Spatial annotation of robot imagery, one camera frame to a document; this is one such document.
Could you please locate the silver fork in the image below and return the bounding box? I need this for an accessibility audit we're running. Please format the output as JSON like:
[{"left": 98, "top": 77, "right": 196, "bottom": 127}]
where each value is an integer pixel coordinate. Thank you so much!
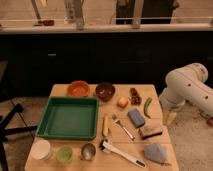
[{"left": 112, "top": 114, "right": 135, "bottom": 141}]

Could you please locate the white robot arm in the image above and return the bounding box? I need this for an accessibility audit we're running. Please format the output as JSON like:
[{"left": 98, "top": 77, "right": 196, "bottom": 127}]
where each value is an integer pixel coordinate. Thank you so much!
[{"left": 159, "top": 63, "right": 213, "bottom": 125}]

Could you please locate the green plastic tray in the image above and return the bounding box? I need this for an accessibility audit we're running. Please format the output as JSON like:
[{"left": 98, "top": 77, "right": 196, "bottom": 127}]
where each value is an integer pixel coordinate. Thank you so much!
[{"left": 36, "top": 97, "right": 99, "bottom": 140}]

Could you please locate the black and tan brush block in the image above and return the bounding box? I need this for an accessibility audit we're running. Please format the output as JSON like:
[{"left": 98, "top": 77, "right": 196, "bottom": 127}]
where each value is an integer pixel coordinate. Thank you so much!
[{"left": 138, "top": 126, "right": 163, "bottom": 140}]

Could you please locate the blue sponge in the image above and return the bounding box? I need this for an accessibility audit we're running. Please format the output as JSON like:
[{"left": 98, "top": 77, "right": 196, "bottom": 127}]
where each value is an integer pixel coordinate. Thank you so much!
[{"left": 128, "top": 108, "right": 145, "bottom": 128}]

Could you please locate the grey blue cloth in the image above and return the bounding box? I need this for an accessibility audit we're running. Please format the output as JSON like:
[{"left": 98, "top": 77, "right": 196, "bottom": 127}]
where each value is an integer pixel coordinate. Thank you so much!
[{"left": 144, "top": 143, "right": 167, "bottom": 164}]

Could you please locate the brown toy food piece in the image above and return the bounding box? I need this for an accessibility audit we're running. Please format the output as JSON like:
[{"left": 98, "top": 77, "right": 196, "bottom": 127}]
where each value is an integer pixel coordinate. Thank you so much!
[{"left": 130, "top": 88, "right": 142, "bottom": 105}]

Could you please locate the yellow round fruit toy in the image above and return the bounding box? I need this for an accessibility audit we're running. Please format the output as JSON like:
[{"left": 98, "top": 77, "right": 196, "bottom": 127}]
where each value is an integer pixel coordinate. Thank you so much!
[{"left": 117, "top": 97, "right": 129, "bottom": 108}]

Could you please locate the yellow banana-shaped toy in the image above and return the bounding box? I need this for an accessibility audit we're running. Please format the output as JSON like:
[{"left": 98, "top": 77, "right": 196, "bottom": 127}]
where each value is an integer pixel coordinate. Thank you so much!
[{"left": 102, "top": 114, "right": 109, "bottom": 137}]

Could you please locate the dark red bowl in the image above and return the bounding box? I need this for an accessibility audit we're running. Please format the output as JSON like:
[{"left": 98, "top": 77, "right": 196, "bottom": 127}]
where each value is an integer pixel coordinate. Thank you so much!
[{"left": 95, "top": 82, "right": 115, "bottom": 102}]

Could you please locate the small metal cup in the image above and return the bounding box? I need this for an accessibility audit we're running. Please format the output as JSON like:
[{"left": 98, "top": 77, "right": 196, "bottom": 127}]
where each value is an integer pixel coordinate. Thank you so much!
[{"left": 81, "top": 143, "right": 96, "bottom": 161}]

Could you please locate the orange bowl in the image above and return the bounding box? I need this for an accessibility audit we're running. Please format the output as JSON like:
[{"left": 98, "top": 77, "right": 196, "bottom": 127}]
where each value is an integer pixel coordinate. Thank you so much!
[{"left": 67, "top": 80, "right": 90, "bottom": 97}]

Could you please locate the green cup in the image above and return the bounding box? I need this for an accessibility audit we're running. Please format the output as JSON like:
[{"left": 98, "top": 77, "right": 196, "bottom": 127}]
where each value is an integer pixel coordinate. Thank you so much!
[{"left": 56, "top": 146, "right": 72, "bottom": 164}]

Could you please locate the white cup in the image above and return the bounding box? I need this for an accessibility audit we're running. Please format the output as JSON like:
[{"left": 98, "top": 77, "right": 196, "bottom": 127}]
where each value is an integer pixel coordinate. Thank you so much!
[{"left": 31, "top": 140, "right": 52, "bottom": 160}]

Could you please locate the black chair base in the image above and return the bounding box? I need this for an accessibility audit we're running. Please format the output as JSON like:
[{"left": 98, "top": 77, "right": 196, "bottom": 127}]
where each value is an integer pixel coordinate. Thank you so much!
[{"left": 0, "top": 103, "right": 38, "bottom": 171}]

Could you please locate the red object on ledge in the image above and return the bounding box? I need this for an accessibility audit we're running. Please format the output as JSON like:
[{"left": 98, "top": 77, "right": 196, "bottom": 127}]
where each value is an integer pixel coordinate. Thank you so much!
[{"left": 33, "top": 20, "right": 55, "bottom": 26}]

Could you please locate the white handled brush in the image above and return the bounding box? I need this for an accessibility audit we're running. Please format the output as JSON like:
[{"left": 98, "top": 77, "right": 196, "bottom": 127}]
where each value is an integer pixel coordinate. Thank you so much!
[{"left": 99, "top": 139, "right": 146, "bottom": 168}]

